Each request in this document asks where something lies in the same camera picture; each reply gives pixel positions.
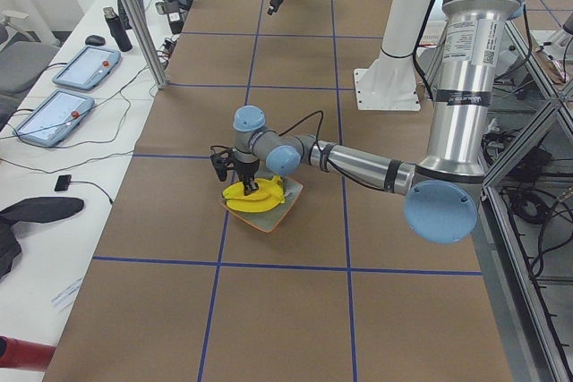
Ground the small black device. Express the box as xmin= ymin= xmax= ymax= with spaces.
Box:
xmin=54 ymin=174 xmax=72 ymax=192

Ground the aluminium frame rack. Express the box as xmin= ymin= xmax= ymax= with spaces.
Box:
xmin=473 ymin=9 xmax=572 ymax=381

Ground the black computer mouse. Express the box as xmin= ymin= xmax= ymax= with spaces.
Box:
xmin=85 ymin=35 xmax=106 ymax=47

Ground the grey square plate orange rim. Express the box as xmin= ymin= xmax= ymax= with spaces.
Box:
xmin=221 ymin=176 xmax=304 ymax=233

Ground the red cylinder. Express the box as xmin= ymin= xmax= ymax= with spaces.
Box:
xmin=1 ymin=336 xmax=56 ymax=371

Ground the black cloth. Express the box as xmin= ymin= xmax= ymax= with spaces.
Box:
xmin=1 ymin=197 xmax=85 ymax=277

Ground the paper sheet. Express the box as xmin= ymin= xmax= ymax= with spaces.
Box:
xmin=51 ymin=277 xmax=83 ymax=312

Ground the aluminium frame post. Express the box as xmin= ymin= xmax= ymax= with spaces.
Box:
xmin=121 ymin=0 xmax=167 ymax=89

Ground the black water bottle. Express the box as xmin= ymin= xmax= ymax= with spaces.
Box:
xmin=103 ymin=6 xmax=133 ymax=52

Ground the upper blue teach pendant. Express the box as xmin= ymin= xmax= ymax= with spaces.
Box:
xmin=52 ymin=45 xmax=121 ymax=91

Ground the yellow banana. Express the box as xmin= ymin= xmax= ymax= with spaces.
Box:
xmin=226 ymin=199 xmax=283 ymax=213
xmin=222 ymin=175 xmax=284 ymax=201
xmin=223 ymin=189 xmax=285 ymax=206

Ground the blue teach pendant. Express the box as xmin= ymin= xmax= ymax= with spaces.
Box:
xmin=13 ymin=89 xmax=95 ymax=148
xmin=52 ymin=45 xmax=121 ymax=91

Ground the lower blue teach pendant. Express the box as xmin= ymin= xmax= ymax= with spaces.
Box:
xmin=13 ymin=89 xmax=95 ymax=148

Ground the grey office chair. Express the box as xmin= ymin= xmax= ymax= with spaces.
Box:
xmin=1 ymin=10 xmax=59 ymax=128

